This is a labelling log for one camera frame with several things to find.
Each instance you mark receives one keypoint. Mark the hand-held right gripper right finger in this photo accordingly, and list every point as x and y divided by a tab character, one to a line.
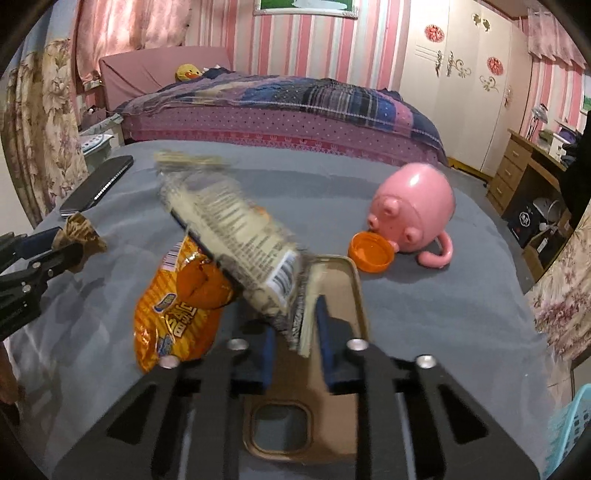
325	344

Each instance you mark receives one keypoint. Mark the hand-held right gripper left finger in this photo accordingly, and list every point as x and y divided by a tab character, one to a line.
268	360

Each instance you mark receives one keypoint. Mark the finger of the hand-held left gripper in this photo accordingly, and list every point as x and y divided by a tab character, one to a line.
32	281
41	240

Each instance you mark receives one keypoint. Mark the brown patterned wrapper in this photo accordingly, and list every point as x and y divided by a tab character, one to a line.
78	230

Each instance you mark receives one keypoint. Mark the orange snack packet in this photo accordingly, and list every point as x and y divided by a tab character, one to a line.
180	314

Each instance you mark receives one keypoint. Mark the orange bottle cap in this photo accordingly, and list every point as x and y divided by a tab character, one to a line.
369	251

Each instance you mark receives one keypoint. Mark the silver snack packet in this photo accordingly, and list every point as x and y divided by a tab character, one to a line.
231	221

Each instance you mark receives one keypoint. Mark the teal plastic basket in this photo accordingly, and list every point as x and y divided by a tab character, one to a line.
565	429

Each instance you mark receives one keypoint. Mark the tan phone case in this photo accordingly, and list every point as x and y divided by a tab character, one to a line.
339	290

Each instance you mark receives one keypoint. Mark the black smartphone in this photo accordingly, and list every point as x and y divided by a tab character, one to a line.
99	184

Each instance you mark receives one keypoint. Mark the blue and floral curtain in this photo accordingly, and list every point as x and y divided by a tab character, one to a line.
41	129
563	295

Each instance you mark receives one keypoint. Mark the grey blue tablecloth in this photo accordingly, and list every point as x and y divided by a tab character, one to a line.
438	323

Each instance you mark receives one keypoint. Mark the white patterned stool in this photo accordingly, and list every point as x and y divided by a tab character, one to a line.
98	138

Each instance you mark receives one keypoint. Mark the pink pig mug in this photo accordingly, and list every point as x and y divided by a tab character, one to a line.
415	203

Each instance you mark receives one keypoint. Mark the pink bed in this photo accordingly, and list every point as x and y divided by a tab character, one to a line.
277	131

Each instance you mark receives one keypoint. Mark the yellow duck plush toy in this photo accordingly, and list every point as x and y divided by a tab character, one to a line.
188	73

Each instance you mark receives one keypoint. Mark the long pink curtain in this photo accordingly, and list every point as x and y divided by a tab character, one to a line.
129	32

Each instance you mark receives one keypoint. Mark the black box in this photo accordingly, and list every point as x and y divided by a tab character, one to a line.
524	219

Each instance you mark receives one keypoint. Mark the patchwork striped blanket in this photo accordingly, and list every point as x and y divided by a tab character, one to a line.
300	101

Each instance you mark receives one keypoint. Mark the wooden desk with drawers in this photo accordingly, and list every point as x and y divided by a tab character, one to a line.
512	170

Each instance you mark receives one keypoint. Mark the small white fan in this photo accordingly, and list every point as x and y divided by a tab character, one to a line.
545	208

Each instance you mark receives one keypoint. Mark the white wardrobe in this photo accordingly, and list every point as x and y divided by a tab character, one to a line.
466	115

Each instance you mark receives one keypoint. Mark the white box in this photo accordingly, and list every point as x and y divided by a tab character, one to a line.
559	145

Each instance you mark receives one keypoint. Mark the desk lamp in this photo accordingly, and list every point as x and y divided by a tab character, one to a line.
538	115

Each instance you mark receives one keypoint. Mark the red round wardrobe decoration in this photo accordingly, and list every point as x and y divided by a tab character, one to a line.
434	32
494	64

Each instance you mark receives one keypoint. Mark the framed wedding picture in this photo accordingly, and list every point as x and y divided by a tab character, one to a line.
304	7

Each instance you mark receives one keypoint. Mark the short pink curtain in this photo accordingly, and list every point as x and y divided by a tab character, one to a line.
554	37

